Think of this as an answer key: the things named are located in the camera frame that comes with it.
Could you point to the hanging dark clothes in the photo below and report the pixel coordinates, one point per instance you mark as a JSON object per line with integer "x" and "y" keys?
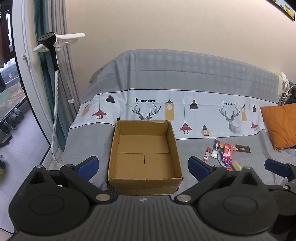
{"x": 4, "y": 39}

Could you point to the black garment steamer head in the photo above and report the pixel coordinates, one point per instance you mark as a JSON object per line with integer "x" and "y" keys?
{"x": 51, "y": 46}

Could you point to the red snack packet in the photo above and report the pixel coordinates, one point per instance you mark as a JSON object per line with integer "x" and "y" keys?
{"x": 227, "y": 151}

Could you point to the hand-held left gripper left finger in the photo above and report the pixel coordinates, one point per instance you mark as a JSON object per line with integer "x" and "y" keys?
{"x": 89, "y": 168}

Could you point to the white curtain clip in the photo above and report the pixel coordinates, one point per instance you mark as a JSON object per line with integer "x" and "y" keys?
{"x": 70, "y": 101}

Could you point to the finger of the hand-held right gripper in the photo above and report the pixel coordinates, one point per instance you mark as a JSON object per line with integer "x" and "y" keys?
{"x": 276, "y": 166}

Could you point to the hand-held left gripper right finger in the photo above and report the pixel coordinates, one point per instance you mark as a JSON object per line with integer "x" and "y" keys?
{"x": 198, "y": 167}

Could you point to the orange pillow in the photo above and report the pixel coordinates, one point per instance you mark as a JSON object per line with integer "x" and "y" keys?
{"x": 281, "y": 125}

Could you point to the purple white snack packet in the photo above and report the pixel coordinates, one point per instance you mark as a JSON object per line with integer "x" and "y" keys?
{"x": 216, "y": 148}

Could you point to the cardboard box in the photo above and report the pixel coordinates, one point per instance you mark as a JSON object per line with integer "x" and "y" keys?
{"x": 144, "y": 160}

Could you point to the grey curtain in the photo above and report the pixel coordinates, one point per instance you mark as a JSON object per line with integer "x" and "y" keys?
{"x": 67, "y": 69}

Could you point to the pair of dark shoes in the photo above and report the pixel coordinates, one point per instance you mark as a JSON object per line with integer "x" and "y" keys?
{"x": 16, "y": 117}

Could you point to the dark bag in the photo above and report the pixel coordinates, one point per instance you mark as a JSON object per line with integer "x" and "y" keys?
{"x": 289, "y": 96}

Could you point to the white clothes hanger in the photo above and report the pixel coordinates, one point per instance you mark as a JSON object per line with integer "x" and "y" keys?
{"x": 69, "y": 36}

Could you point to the blue snack packet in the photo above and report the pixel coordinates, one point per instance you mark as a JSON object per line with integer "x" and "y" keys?
{"x": 220, "y": 154}

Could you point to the small golden candy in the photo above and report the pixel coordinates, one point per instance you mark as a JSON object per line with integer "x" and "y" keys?
{"x": 221, "y": 145}

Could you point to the grey shoe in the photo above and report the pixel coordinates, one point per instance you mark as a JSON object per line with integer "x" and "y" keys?
{"x": 6, "y": 128}

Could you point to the red white stick packet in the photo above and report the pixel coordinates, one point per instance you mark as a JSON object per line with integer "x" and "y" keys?
{"x": 206, "y": 154}

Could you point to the yellow snack packet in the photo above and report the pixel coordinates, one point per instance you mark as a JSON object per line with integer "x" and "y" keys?
{"x": 236, "y": 166}

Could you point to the white door frame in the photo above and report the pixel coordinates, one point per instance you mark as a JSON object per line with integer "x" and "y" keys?
{"x": 22, "y": 34}

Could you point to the framed wall picture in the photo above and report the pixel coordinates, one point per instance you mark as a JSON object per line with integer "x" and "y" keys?
{"x": 285, "y": 8}

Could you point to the dark brown snack packet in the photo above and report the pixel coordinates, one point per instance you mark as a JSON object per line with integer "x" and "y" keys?
{"x": 243, "y": 148}

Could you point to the printed grey bed sheet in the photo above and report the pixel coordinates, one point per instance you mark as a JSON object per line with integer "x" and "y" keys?
{"x": 150, "y": 69}

